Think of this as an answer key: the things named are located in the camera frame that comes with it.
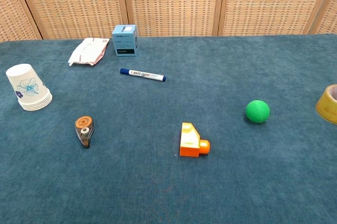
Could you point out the small light blue box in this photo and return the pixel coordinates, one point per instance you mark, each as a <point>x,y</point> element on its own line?
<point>125,40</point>

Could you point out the orange correction tape dispenser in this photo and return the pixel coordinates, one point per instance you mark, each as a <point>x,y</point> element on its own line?
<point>83,130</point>

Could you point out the white tissue packet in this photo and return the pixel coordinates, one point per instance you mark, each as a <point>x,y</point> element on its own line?
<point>88,51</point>

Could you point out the green ball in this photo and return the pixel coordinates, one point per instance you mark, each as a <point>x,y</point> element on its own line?
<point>258,111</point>

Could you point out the blue table cloth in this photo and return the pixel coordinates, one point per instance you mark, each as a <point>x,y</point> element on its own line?
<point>168,176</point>

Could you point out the blue whiteboard marker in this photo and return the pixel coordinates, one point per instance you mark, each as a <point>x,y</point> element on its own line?
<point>143,74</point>

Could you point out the yellow packing tape roll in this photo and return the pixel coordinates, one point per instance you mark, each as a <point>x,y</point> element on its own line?
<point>326,106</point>

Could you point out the white patterned tube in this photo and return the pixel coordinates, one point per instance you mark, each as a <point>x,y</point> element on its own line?
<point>26,79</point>

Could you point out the wicker folding screen panel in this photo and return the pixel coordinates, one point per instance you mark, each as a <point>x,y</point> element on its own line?
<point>271,2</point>
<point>76,2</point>
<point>173,2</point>
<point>13,15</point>
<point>329,15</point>

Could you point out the orange toy building block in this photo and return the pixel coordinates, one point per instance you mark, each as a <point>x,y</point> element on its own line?
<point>189,142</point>

